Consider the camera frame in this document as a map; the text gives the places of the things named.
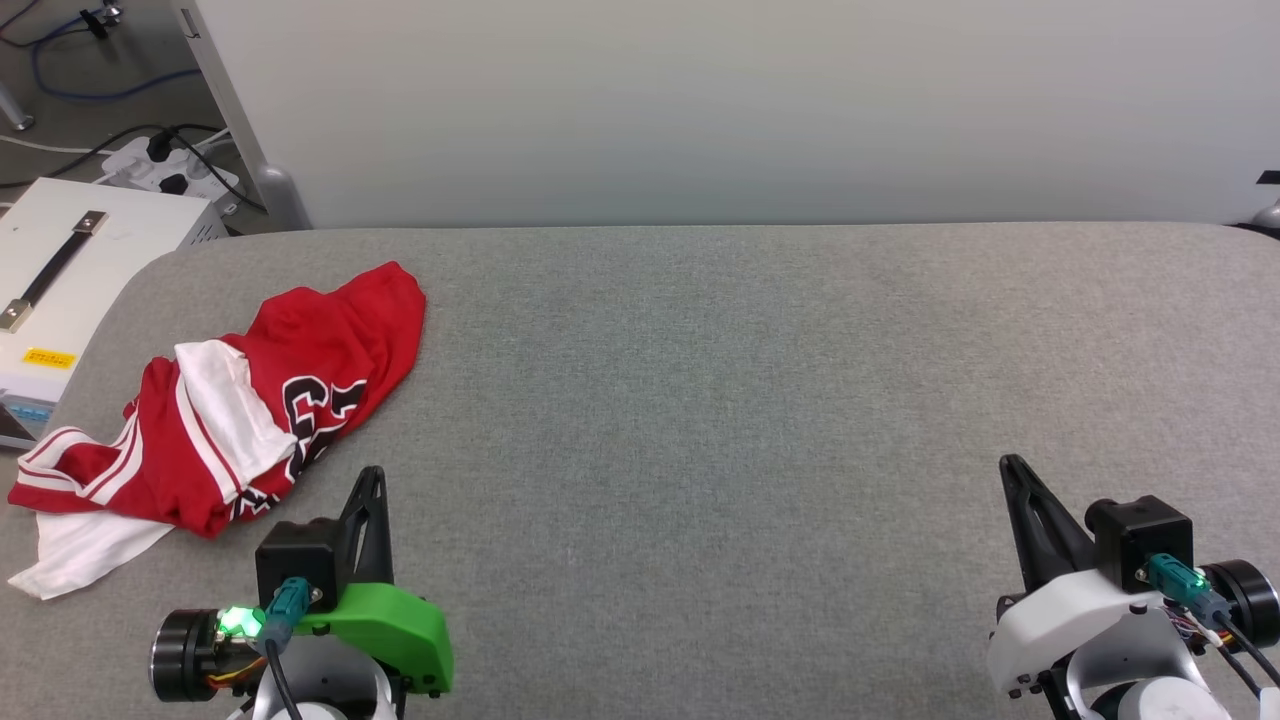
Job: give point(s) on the white partition panel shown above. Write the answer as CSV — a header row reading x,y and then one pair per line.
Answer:
x,y
700,100

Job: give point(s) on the white power strip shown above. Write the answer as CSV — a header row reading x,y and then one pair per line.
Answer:
x,y
135,165

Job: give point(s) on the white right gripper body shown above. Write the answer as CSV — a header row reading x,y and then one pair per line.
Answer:
x,y
1060,625

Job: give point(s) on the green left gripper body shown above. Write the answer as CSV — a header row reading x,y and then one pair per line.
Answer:
x,y
400,630

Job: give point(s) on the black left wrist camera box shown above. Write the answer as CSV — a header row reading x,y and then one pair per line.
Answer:
x,y
295,555

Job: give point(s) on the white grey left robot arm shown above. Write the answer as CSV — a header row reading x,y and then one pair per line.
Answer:
x,y
320,702

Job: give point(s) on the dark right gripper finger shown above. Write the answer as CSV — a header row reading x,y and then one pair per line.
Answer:
x,y
1068,540
1028,545

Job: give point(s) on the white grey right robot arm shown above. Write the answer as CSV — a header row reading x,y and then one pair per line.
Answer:
x,y
1150,705

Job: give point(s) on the white equipment case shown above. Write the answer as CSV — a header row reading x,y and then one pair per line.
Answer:
x,y
130,250

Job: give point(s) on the grey chair leg foot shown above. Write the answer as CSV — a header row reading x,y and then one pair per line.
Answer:
x,y
15,112

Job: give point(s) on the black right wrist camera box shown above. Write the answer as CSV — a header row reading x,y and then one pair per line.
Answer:
x,y
1140,540

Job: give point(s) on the red white basketball jersey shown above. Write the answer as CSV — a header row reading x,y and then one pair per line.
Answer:
x,y
330,340

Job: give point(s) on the grey metal partition leg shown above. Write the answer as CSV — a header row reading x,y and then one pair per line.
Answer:
x,y
240,120

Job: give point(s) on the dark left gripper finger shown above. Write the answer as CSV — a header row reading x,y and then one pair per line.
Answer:
x,y
348,540
380,550

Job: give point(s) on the yellow warning label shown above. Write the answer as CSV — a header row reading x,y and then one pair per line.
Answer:
x,y
49,358

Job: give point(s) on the black power plug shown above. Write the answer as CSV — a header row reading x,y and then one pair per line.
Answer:
x,y
175,184
158,147

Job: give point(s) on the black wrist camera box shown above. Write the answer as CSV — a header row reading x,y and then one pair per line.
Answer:
x,y
295,555
1140,540

